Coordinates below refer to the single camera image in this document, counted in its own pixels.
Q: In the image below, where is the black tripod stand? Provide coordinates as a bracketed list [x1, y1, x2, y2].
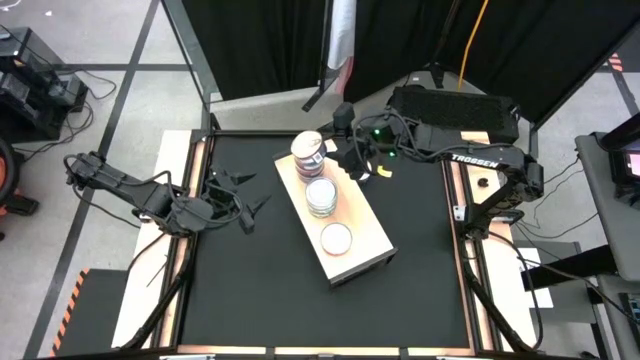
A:
[428, 0, 464, 90]

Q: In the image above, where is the black equipment cart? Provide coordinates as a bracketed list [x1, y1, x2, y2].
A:
[0, 27, 90, 142]

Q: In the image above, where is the white pink cloth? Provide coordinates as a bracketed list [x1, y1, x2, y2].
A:
[327, 0, 358, 96]

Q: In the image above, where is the black curtain stand foot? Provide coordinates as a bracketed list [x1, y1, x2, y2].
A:
[301, 0, 335, 113]

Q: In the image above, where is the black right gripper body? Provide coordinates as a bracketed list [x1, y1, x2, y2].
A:
[329, 103, 401, 179]

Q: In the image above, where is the black table frame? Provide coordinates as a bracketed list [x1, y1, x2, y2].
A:
[169, 127, 485, 360]

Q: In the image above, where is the black flat bar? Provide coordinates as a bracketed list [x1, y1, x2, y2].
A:
[519, 243, 617, 292]

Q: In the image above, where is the black mesh equipment box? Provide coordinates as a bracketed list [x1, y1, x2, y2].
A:
[388, 84, 521, 146]

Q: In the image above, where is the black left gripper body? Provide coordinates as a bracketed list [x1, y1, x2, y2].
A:
[204, 167, 256, 236]

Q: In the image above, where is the black mat hazard stripe edge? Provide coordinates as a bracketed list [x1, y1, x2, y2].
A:
[49, 268, 130, 359]

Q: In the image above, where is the black diagonal support strut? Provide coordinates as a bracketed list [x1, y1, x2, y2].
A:
[469, 279, 532, 352]
[119, 239, 196, 351]

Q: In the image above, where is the wide black curtain panel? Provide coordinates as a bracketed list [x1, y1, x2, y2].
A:
[343, 0, 640, 126]

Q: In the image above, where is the black device pink screen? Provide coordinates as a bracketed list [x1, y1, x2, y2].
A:
[598, 112, 640, 207]

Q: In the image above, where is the tablet blue screen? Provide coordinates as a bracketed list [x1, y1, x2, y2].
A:
[618, 291, 640, 331]

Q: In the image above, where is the red label plain-lid can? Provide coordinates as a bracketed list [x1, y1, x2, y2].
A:
[320, 222, 353, 257]

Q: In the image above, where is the black table mat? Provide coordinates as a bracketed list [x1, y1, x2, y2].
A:
[179, 133, 472, 350]

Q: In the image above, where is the white paper sheet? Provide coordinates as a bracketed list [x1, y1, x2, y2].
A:
[517, 247, 555, 309]

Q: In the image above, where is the black curtain frame bar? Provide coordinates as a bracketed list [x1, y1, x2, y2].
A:
[527, 24, 640, 160]

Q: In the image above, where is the light wooden board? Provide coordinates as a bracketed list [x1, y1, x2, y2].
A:
[272, 133, 399, 287]

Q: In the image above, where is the grey side table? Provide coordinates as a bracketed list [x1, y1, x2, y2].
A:
[573, 132, 640, 360]

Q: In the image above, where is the orange black machine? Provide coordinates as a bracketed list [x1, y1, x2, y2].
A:
[0, 138, 40, 242]

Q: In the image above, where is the grey metal beam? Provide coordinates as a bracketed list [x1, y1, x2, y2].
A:
[158, 0, 222, 132]

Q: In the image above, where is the yellow cable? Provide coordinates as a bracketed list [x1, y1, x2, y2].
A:
[456, 0, 490, 92]

